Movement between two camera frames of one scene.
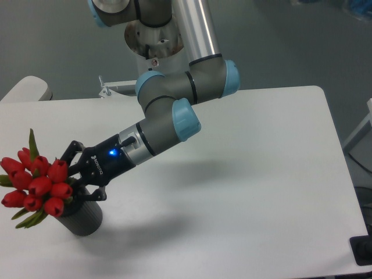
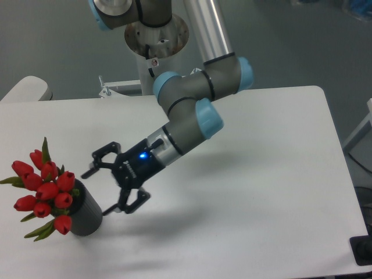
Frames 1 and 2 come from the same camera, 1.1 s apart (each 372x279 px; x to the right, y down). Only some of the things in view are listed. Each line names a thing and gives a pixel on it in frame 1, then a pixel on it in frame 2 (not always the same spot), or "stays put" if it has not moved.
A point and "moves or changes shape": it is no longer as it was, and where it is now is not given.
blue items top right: (360, 7) stays put
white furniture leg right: (366, 125) stays put
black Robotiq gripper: (99, 165) -> (130, 170)
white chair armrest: (31, 88) stays put
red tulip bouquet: (41, 186) moves or changes shape
